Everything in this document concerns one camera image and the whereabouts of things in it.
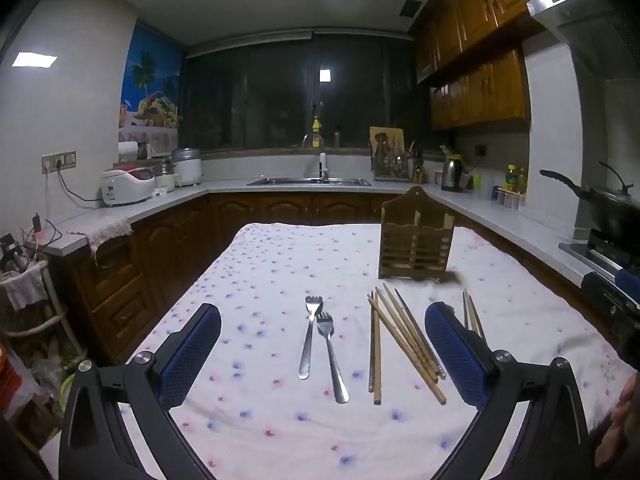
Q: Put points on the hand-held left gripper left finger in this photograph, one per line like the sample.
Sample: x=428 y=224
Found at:
x=192 y=350

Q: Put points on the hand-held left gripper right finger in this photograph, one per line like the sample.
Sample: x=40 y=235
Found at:
x=452 y=355

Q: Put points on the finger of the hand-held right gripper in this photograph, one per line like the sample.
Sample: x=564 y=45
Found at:
x=629 y=285

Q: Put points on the bunch of chopsticks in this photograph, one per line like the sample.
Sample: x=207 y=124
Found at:
x=400 y=331

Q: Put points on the long steel fork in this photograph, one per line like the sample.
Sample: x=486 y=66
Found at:
x=309 y=340

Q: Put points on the wooden utensil holder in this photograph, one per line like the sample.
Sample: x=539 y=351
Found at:
x=415 y=240

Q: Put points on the short steel fork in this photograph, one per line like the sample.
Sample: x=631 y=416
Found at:
x=331 y=355

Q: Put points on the person's right hand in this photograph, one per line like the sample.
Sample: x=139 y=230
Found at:
x=622 y=412

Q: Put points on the black gas stove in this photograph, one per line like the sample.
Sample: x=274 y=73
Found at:
x=582 y=252

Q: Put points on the black wok with lid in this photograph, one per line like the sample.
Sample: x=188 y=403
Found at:
x=610 y=210

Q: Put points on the wooden lower cabinets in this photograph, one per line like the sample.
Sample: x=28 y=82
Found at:
x=165 y=250

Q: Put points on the wooden cabinets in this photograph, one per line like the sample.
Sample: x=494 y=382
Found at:
x=165 y=250
x=480 y=35

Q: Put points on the floral white tablecloth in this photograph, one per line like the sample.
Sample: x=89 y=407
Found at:
x=280 y=270

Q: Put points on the green plastic basin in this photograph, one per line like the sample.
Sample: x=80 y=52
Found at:
x=69 y=390

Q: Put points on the pink lace cloth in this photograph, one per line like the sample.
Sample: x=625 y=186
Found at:
x=107 y=230

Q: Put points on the white storage rack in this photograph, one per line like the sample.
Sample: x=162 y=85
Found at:
x=30 y=310

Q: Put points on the clear plastic containers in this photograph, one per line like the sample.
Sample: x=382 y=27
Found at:
x=484 y=186

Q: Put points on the small white jar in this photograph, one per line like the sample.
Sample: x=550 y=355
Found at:
x=164 y=180

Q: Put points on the white red rice cooker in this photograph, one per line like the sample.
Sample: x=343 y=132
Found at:
x=127 y=185

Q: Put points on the steel electric kettle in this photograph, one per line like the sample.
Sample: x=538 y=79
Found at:
x=452 y=175

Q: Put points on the white steel-lid cooker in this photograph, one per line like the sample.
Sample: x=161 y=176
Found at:
x=188 y=170

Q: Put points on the knife block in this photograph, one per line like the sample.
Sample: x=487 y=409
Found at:
x=417 y=170

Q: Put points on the steel kitchen sink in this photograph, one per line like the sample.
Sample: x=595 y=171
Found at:
x=310 y=181

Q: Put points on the paper towel roll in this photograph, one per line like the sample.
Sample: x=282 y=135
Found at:
x=127 y=151

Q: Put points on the white tap filter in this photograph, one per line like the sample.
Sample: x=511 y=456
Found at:
x=323 y=165

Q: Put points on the wooden cutting board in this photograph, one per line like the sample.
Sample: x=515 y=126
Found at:
x=387 y=137

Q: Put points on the chrome faucet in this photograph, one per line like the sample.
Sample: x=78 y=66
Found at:
x=306 y=142

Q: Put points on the dark small bottle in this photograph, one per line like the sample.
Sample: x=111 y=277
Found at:
x=338 y=137

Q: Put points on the yellow dish soap bottle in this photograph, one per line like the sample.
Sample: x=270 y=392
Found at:
x=316 y=132

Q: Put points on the dark kitchen window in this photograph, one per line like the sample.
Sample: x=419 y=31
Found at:
x=260 y=95

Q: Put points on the wooden upper cabinets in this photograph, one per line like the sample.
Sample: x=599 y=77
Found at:
x=480 y=35

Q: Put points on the square ceiling light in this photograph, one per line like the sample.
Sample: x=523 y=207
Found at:
x=35 y=59

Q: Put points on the ceiling air vent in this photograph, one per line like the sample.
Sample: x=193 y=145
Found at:
x=411 y=8

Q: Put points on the small wall socket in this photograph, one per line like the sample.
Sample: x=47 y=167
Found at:
x=480 y=150

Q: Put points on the wall socket strip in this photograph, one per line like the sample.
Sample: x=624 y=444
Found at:
x=59 y=161

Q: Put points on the fruit beach wall poster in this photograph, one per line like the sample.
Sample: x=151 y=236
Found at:
x=150 y=85

